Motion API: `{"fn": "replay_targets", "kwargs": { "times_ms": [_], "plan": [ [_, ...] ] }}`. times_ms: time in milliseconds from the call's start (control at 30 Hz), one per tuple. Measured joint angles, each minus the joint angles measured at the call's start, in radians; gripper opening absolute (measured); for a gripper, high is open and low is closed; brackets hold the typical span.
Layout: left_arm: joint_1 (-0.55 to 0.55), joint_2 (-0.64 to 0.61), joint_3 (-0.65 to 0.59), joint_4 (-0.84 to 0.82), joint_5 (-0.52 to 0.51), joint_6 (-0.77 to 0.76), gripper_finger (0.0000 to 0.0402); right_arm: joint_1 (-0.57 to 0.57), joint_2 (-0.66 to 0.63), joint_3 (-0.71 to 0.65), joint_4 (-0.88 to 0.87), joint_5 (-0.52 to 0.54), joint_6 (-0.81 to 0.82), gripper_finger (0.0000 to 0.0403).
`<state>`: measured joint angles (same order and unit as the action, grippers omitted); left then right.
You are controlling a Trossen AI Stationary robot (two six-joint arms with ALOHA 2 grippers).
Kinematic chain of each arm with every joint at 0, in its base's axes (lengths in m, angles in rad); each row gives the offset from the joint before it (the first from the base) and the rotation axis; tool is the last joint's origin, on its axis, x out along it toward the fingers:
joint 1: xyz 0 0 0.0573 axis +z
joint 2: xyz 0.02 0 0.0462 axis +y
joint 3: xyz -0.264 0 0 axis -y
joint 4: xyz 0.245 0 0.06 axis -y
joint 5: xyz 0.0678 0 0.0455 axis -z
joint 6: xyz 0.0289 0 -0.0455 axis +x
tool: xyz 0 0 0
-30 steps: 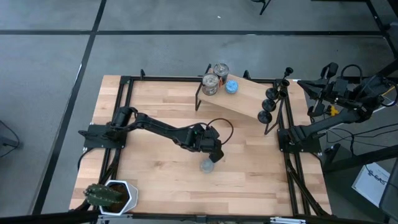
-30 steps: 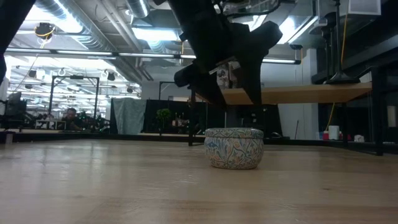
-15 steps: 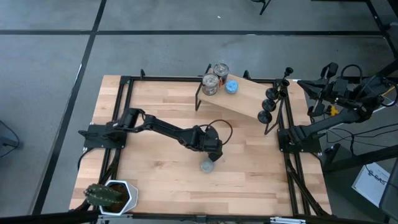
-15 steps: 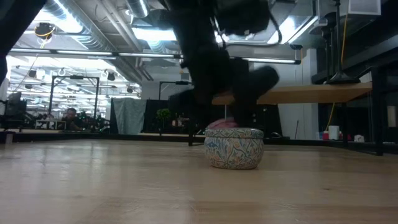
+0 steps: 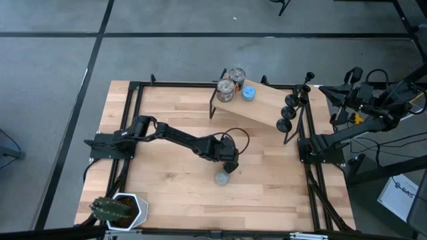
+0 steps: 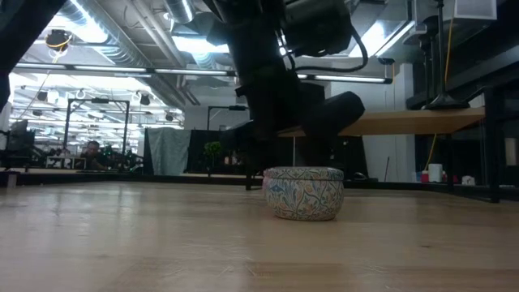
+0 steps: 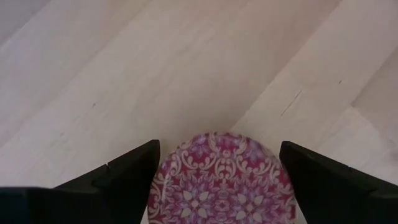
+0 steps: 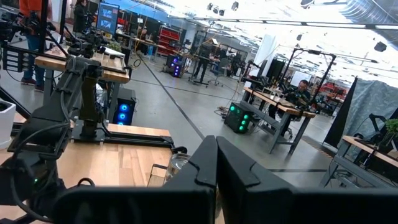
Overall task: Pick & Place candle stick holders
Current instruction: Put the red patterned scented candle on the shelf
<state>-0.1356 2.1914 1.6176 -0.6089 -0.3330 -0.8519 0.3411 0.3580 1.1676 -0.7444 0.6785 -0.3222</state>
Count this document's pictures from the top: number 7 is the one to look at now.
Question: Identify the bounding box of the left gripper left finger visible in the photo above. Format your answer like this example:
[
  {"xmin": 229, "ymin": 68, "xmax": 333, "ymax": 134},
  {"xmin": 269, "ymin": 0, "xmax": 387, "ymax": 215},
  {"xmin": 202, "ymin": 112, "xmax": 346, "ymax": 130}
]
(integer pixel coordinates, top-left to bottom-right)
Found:
[{"xmin": 0, "ymin": 139, "xmax": 161, "ymax": 224}]

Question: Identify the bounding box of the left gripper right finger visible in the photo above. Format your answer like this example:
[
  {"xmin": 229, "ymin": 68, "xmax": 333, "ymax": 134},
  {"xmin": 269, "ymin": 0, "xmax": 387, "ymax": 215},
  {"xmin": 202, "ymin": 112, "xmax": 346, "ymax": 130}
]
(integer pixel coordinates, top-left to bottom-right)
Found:
[{"xmin": 279, "ymin": 141, "xmax": 398, "ymax": 224}]

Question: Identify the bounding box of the pink patterned round tin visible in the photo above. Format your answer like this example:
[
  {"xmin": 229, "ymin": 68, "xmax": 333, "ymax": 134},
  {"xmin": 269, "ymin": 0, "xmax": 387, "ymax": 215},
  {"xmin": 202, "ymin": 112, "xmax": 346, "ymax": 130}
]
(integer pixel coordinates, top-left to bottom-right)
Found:
[{"xmin": 147, "ymin": 132, "xmax": 297, "ymax": 224}]

